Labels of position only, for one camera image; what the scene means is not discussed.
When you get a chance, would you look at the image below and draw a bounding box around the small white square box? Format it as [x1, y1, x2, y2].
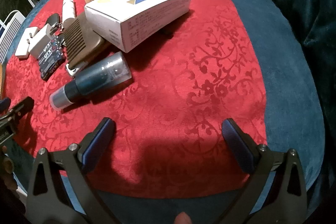
[15, 27, 39, 59]

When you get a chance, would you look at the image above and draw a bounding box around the red lighter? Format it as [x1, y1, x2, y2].
[38, 35, 66, 81]

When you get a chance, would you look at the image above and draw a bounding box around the white charger plug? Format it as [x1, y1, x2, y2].
[29, 23, 54, 59]

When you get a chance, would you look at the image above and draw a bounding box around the brown wooden comb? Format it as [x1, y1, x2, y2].
[63, 12, 108, 69]

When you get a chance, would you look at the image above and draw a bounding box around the black oval key fob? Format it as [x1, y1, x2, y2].
[46, 13, 60, 28]

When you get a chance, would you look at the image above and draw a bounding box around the blue spray bottle clear cap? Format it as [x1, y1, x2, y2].
[50, 52, 132, 111]

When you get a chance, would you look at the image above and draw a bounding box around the white tube bottle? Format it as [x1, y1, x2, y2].
[62, 0, 76, 29]

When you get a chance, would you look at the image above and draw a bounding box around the white medicine box blue stripe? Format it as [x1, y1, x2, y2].
[84, 0, 191, 53]

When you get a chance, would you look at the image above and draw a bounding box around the person's hand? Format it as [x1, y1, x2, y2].
[174, 212, 192, 224]

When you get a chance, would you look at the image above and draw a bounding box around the white panel heater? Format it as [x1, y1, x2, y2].
[1, 10, 25, 65]

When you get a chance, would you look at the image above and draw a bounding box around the red patterned cloth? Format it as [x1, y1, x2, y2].
[5, 0, 266, 198]

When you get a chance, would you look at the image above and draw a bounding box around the blue velvet blanket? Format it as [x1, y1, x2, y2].
[7, 0, 335, 223]

